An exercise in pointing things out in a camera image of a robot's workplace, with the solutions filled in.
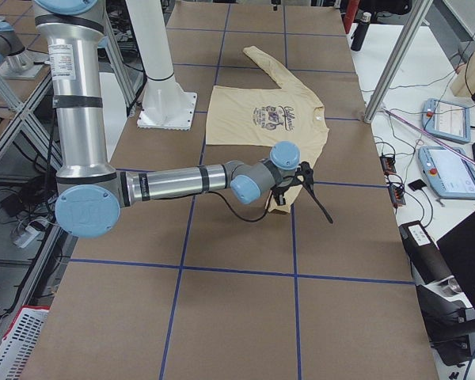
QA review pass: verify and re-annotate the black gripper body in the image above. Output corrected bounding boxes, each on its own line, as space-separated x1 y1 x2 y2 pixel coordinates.
272 161 314 206

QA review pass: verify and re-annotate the beige long-sleeve printed shirt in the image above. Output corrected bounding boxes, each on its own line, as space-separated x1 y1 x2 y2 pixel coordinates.
205 45 329 216

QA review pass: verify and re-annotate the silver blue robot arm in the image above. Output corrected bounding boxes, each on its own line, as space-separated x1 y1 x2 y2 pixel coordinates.
0 21 48 80
33 1 329 238

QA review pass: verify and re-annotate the small orange circuit board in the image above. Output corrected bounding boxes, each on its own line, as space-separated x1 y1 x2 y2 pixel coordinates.
380 155 397 176

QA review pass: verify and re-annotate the black labelled box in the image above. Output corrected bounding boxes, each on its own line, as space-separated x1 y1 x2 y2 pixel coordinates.
398 221 454 284

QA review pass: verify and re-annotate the near blue teach pendant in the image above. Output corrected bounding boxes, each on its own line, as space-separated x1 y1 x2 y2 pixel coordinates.
418 146 475 200

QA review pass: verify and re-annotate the blue teach pendant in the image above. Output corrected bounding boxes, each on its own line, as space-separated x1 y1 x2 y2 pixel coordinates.
418 146 475 200
422 98 471 144

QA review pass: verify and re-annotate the black water bottle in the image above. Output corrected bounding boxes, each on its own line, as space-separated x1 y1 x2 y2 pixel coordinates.
351 12 372 51

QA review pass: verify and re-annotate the far blue teach pendant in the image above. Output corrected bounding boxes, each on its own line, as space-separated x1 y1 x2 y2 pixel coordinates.
422 98 471 144

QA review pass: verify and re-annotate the black monitor on stand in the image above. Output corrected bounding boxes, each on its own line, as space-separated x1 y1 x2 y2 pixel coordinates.
427 212 475 366

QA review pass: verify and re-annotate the white perforated plastic basket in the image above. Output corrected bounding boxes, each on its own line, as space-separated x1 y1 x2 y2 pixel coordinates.
0 306 50 379

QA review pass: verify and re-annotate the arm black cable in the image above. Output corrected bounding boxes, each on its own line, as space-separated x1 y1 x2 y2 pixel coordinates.
205 189 271 222

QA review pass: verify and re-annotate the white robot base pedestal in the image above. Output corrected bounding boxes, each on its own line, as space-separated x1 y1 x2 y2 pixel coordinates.
126 0 197 131

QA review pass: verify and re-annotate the aluminium frame post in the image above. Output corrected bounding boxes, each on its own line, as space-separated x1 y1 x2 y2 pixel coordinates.
363 0 433 124

